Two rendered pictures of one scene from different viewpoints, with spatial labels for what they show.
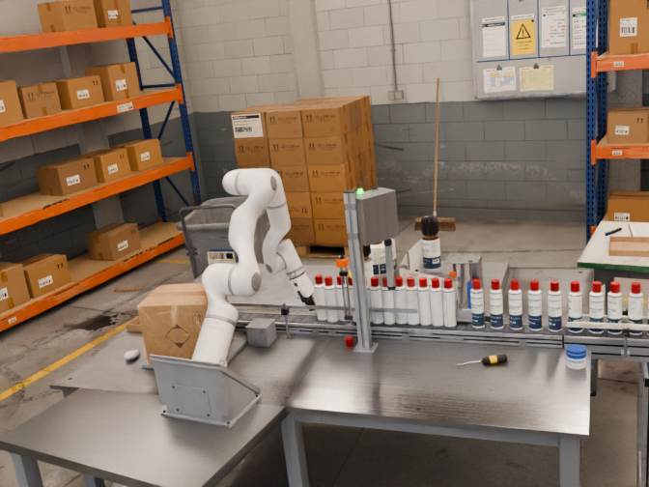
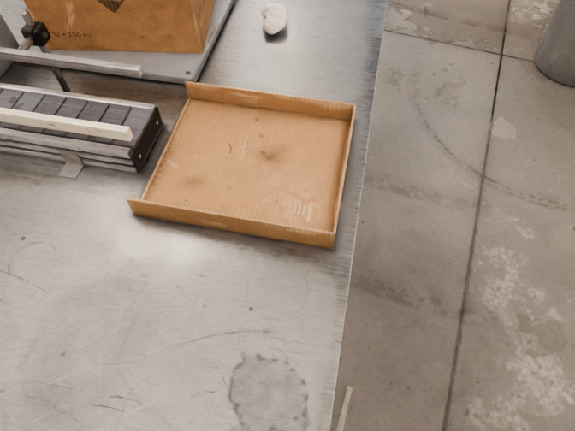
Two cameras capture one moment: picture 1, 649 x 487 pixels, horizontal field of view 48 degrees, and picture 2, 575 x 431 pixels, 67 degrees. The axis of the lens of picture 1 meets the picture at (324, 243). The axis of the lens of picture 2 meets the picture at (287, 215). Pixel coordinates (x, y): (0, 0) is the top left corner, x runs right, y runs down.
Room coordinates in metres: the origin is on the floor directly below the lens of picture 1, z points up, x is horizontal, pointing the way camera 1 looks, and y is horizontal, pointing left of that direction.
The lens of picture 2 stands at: (3.74, 0.76, 1.37)
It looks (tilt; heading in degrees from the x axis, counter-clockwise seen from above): 57 degrees down; 170
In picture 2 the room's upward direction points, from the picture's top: straight up
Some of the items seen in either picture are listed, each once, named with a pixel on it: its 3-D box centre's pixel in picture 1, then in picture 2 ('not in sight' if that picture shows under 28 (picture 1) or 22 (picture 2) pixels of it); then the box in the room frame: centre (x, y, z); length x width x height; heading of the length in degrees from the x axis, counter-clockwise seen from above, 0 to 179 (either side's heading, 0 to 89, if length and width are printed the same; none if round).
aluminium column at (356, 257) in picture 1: (357, 272); not in sight; (2.76, -0.12, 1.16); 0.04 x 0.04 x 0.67; 68
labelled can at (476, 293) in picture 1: (477, 303); not in sight; (2.73, -0.59, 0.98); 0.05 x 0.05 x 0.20
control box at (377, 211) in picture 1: (373, 215); not in sight; (2.79, -0.20, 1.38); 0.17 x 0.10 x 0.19; 123
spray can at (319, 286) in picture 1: (321, 298); not in sight; (2.99, 0.04, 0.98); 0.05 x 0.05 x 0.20
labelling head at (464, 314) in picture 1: (465, 288); not in sight; (2.84, -0.56, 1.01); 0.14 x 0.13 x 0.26; 68
